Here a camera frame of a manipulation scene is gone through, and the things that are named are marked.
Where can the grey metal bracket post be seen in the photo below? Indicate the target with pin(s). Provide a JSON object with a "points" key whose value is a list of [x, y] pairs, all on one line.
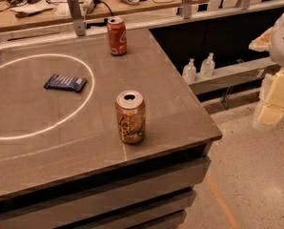
{"points": [[76, 16]]}

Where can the red coke can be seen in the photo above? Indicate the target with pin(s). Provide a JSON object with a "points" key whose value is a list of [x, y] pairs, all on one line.
{"points": [[117, 36]]}

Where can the gold opened soda can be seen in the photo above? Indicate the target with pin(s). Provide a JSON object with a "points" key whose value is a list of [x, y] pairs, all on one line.
{"points": [[131, 116]]}

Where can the left clear sanitizer bottle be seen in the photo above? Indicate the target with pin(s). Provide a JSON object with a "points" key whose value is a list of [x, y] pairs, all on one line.
{"points": [[189, 72]]}

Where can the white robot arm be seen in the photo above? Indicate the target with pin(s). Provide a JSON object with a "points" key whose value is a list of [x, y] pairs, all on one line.
{"points": [[276, 51]]}

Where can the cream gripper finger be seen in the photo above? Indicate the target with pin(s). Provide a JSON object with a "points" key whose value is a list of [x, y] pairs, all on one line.
{"points": [[270, 108], [262, 42]]}

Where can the grey drawer cabinet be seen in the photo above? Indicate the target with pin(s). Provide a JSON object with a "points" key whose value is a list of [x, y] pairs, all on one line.
{"points": [[151, 194]]}

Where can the right clear sanitizer bottle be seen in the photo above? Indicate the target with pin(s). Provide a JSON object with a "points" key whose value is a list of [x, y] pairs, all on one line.
{"points": [[207, 66]]}

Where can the blue rxbar blueberry wrapper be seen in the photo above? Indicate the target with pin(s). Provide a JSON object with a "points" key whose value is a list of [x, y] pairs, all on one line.
{"points": [[66, 83]]}

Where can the metal rail upright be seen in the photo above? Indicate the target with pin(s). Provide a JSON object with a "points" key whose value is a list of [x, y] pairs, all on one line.
{"points": [[186, 9]]}

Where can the clear sanitizer bottle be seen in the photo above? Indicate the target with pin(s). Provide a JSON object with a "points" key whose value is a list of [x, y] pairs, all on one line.
{"points": [[207, 66], [189, 72]]}

